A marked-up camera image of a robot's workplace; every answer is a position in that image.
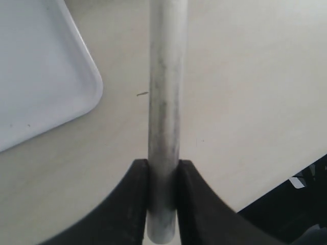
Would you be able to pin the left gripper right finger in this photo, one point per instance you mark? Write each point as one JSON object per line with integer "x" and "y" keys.
{"x": 203, "y": 218}

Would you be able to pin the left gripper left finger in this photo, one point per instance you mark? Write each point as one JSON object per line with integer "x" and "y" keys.
{"x": 120, "y": 218}

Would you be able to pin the white rectangular plastic tray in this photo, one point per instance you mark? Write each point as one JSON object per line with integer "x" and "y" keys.
{"x": 48, "y": 76}

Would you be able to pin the white wooden drumstick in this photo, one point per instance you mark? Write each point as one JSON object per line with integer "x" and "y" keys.
{"x": 168, "y": 26}

